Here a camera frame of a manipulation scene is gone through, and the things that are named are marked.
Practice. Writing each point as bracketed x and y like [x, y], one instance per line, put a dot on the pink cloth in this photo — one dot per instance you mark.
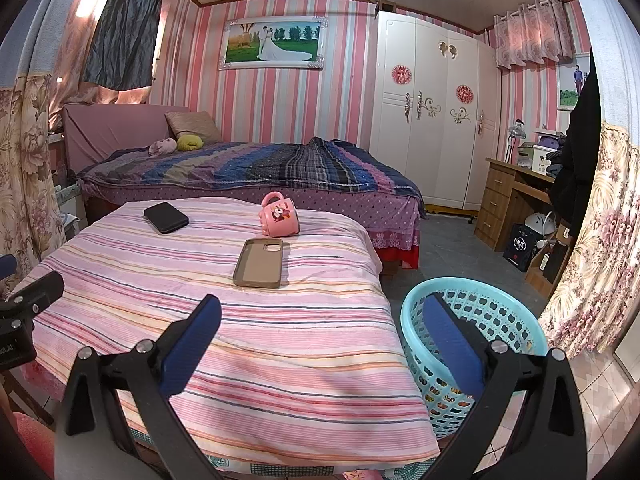
[35, 445]

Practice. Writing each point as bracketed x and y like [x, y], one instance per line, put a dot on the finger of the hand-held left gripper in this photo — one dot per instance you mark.
[35, 292]
[6, 266]

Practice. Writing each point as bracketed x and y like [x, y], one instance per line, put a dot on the white helmet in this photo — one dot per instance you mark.
[539, 222]

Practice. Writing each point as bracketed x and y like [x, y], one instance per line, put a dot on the pink sheer curtain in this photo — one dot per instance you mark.
[177, 45]

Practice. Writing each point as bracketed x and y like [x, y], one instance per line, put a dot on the dark grey window curtain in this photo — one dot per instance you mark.
[125, 25]

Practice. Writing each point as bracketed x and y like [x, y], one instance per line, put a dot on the framed wall photo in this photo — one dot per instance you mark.
[272, 42]

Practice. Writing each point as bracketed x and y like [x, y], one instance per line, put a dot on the teal plastic basket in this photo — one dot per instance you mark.
[500, 310]

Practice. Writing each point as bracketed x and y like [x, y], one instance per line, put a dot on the purple bed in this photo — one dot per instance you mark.
[110, 130]

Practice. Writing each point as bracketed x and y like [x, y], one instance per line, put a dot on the wooden desk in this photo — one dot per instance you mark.
[497, 200]

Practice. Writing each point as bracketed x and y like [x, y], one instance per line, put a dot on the desk lamp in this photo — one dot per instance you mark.
[515, 132]

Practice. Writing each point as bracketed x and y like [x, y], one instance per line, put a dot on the cardboard box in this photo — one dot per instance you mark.
[555, 265]

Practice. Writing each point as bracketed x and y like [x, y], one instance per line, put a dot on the pink striped tablecloth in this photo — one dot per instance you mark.
[250, 350]

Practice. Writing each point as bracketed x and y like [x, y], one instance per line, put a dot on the small wall photo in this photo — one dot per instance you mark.
[570, 80]

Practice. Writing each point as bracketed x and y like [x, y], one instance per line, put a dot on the green patterned under cloth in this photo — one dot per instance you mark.
[300, 470]

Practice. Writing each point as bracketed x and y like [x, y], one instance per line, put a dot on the black printed box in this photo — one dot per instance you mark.
[525, 247]

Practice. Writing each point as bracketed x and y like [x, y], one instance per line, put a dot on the floral beige curtain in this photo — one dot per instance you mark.
[25, 160]

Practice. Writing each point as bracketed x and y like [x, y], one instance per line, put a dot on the floral pink door curtain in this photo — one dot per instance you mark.
[605, 235]

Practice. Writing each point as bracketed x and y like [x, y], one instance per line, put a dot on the black wallet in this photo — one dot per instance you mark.
[166, 217]

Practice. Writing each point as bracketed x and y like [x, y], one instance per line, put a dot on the brown pillow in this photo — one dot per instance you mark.
[195, 125]

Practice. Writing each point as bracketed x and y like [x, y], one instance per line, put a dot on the black hanging coat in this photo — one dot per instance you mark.
[577, 170]

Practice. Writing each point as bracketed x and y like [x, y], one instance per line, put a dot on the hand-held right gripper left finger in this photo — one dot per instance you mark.
[192, 340]

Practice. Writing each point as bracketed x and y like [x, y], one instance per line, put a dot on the yellow plush cushion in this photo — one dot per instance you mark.
[189, 142]

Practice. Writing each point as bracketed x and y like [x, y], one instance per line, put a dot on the striped plaid quilt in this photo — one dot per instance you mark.
[275, 165]

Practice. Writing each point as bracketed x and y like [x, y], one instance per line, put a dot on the pink plush toy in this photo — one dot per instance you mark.
[162, 146]

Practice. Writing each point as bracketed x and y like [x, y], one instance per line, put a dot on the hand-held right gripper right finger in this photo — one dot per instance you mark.
[452, 340]

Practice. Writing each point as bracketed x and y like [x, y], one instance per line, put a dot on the white storage box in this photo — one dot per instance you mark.
[541, 160]

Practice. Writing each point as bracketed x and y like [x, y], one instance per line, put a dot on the pink cartoon mug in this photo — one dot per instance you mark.
[280, 217]

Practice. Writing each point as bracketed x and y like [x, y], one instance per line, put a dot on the brown phone case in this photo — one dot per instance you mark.
[257, 265]

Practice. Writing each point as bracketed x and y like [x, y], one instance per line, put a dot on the short pink floral curtain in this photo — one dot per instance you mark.
[532, 30]

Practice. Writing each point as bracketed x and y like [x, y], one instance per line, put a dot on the white wardrobe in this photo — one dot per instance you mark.
[435, 150]

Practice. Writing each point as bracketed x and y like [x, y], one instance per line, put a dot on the purple box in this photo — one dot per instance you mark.
[550, 137]

